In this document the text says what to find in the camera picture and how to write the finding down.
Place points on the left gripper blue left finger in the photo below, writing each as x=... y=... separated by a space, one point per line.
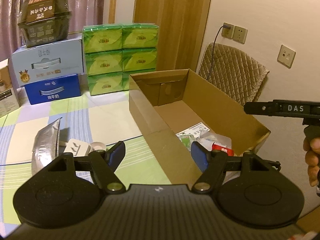
x=104 y=165

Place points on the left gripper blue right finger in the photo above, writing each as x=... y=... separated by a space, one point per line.
x=212 y=165

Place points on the white plastic spoon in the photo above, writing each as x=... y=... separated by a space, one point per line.
x=94 y=145

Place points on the red candy packet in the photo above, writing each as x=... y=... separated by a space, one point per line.
x=229 y=151

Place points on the white power adapter plug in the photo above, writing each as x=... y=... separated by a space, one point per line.
x=77 y=148

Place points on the green white spray medicine box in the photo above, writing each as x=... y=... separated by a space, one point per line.
x=191 y=134

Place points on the silver foil pouch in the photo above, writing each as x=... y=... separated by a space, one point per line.
x=46 y=146

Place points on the clear plastic tray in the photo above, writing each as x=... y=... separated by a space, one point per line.
x=207 y=139

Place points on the person's right hand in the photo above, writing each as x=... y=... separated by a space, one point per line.
x=312 y=150

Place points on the checkered tablecloth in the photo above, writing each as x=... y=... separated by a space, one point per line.
x=104 y=119

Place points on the brown cardboard box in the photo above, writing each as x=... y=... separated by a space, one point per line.
x=164 y=103

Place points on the quilted beige chair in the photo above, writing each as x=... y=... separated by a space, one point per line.
x=234 y=72

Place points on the dark blue milk carton box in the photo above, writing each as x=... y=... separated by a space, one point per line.
x=53 y=89

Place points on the green tissue pack bundle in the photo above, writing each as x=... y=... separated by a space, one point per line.
x=115 y=51

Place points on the white beige product box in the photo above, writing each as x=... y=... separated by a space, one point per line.
x=8 y=94

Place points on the light blue milk carton box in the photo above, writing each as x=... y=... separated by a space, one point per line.
x=48 y=61

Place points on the black instant noodle bowl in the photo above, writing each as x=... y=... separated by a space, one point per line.
x=44 y=21

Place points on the wooden door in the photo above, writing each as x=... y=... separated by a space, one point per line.
x=181 y=29

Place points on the pink curtain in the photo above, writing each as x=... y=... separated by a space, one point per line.
x=84 y=12

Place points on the white wall data socket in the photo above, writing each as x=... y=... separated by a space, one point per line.
x=286 y=56

